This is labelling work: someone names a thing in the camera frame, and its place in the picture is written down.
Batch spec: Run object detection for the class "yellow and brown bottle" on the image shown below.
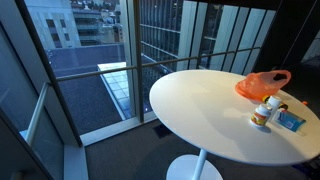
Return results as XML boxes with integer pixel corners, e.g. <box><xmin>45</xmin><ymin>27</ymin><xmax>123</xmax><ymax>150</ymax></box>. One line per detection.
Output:
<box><xmin>261</xmin><ymin>95</ymin><xmax>290</xmax><ymax>111</ymax></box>

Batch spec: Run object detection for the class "orange plastic bag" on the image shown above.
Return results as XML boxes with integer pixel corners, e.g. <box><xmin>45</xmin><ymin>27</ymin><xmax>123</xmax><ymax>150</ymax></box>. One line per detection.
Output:
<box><xmin>234</xmin><ymin>69</ymin><xmax>292</xmax><ymax>102</ymax></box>

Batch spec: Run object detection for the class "white bottle orange label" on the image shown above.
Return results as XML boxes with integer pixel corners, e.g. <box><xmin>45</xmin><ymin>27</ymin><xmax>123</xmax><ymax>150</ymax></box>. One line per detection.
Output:
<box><xmin>249</xmin><ymin>103</ymin><xmax>273</xmax><ymax>129</ymax></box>

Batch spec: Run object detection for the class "slim white bottle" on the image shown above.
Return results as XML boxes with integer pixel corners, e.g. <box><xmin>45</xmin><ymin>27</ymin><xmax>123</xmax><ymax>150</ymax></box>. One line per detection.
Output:
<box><xmin>266</xmin><ymin>95</ymin><xmax>284</xmax><ymax>121</ymax></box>

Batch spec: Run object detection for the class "metal window handrail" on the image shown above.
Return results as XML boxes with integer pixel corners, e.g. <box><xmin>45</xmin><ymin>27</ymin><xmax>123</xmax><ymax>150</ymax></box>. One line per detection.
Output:
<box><xmin>54</xmin><ymin>46</ymin><xmax>271</xmax><ymax>83</ymax></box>

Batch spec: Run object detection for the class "blue and white carton box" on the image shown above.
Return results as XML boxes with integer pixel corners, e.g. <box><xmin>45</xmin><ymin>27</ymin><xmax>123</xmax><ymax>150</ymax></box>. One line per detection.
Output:
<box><xmin>274</xmin><ymin>109</ymin><xmax>307</xmax><ymax>133</ymax></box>

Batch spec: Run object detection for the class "white table pedestal base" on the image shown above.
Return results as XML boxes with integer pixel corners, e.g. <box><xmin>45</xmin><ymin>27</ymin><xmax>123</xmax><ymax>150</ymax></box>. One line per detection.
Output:
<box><xmin>165</xmin><ymin>148</ymin><xmax>224</xmax><ymax>180</ymax></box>

